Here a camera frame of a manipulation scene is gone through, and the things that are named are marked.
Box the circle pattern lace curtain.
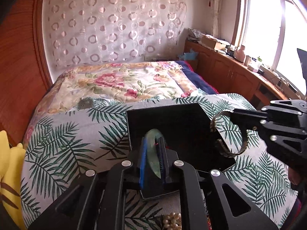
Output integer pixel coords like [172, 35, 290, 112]
[43, 0, 187, 70]

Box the wooden cabinet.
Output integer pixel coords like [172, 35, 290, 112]
[184, 40, 288, 110]

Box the black cardboard jewelry box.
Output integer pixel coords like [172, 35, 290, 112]
[126, 103, 236, 200]

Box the cardboard box on cabinet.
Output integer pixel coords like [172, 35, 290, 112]
[201, 35, 228, 50]

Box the pink ceramic jar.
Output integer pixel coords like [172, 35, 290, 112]
[235, 45, 246, 63]

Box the palm leaf print cloth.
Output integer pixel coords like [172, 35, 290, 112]
[21, 91, 299, 229]

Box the yellow plush toy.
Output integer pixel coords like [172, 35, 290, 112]
[1, 130, 26, 229]

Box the window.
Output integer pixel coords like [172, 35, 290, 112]
[239, 0, 306, 98]

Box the green jade bangle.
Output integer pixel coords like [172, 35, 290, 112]
[145, 129, 162, 178]

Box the navy blue blanket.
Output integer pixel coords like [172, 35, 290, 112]
[175, 61, 218, 94]

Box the floral quilt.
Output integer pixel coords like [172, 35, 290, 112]
[23, 61, 198, 146]

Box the dark gold metal bracelet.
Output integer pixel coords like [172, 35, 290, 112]
[210, 111, 251, 159]

